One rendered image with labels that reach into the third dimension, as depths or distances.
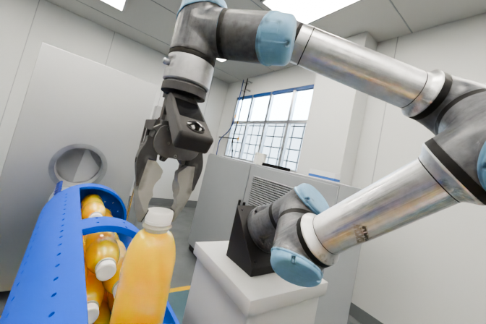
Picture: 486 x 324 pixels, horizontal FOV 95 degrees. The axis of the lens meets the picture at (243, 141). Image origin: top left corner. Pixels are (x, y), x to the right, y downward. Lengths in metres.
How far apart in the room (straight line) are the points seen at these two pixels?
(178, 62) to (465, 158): 0.42
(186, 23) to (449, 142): 0.42
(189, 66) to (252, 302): 0.53
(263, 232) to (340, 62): 0.51
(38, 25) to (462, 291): 6.61
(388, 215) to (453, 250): 2.46
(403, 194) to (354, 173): 2.76
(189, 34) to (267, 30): 0.12
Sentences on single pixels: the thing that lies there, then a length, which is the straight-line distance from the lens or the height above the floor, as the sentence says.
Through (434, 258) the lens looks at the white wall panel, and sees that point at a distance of 2.96.
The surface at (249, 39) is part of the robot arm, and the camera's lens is 0.35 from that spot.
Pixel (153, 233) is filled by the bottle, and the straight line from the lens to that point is 0.36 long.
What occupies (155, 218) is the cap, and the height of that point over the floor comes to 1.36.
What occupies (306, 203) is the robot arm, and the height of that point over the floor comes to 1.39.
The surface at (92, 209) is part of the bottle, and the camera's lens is 0.95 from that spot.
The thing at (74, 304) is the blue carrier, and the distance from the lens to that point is 0.45.
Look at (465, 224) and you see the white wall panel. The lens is 2.89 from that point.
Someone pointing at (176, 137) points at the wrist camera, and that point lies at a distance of 0.27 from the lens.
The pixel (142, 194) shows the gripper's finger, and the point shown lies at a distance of 0.35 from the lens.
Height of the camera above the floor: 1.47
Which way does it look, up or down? 4 degrees up
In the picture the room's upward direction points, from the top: 13 degrees clockwise
